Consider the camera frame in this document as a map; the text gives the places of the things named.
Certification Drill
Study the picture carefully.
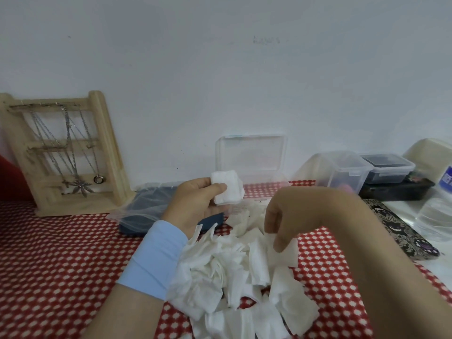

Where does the clear plastic bag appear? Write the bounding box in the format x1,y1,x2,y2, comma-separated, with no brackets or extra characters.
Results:
105,181,184,230

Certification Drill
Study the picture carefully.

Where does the red checkered tablecloth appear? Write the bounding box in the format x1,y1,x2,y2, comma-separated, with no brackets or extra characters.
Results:
0,179,452,339

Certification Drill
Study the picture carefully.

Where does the clear cotton pad box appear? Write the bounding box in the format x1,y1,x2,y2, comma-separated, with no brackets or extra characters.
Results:
215,135,292,212

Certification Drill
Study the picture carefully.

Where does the phone with patterned case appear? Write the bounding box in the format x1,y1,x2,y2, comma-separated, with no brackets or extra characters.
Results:
362,198,440,262

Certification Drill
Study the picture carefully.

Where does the light blue wristband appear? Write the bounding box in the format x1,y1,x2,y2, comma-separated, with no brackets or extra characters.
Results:
115,219,189,301

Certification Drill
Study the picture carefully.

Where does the wooden jewelry stand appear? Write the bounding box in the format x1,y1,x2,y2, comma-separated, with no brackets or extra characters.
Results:
0,90,135,218

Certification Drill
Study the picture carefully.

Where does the person's left hand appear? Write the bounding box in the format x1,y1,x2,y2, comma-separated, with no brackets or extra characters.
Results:
161,177,231,241

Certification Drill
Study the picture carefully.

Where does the red framed mirror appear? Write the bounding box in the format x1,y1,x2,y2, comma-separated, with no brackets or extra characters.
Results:
0,155,36,202

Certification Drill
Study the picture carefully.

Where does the clear lidded plastic container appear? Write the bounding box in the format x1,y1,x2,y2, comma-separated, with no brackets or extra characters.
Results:
293,151,374,194

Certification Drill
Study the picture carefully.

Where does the black tray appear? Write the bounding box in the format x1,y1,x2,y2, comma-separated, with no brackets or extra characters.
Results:
358,178,436,202

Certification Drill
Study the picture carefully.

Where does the beige plastic tub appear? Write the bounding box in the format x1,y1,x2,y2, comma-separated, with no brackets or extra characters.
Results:
402,138,452,180

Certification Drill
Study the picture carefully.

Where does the dark blue pouch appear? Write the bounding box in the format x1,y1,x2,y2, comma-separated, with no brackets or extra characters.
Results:
118,186,225,237

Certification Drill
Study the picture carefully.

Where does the pile of white cotton pads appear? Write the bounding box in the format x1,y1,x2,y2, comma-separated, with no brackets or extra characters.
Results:
166,208,320,339

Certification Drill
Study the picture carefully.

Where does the person's right hand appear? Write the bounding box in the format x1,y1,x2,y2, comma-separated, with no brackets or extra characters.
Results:
264,186,336,253

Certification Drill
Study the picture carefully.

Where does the person's right forearm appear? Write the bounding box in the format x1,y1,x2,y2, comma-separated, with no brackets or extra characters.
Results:
317,188,452,339

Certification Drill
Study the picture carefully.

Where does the leaf pendant necklace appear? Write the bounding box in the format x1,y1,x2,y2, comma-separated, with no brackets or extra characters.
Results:
63,105,95,198

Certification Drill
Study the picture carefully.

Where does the clear container with black contents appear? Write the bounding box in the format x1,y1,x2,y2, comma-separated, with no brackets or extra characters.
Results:
360,153,416,185

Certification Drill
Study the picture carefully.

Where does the clear plastic water bottle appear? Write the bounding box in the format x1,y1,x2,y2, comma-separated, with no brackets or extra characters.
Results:
415,165,452,242

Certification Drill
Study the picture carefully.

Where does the ring pendant necklace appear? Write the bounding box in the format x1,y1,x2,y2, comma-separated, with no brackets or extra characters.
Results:
79,109,105,185

